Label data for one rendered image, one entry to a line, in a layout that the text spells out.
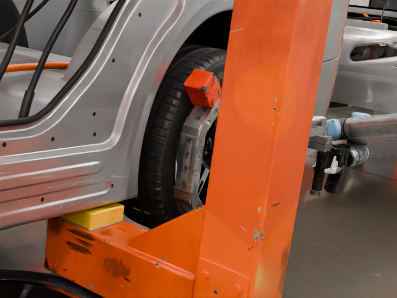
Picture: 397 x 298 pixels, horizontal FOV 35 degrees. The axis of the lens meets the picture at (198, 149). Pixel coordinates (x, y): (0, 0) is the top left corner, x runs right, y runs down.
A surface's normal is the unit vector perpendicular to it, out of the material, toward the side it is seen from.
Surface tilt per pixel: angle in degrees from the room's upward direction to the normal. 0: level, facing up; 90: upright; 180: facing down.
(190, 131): 90
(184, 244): 90
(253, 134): 90
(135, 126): 90
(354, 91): 110
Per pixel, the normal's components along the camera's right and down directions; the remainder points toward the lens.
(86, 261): -0.59, 0.10
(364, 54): -0.33, 0.09
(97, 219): 0.80, 0.23
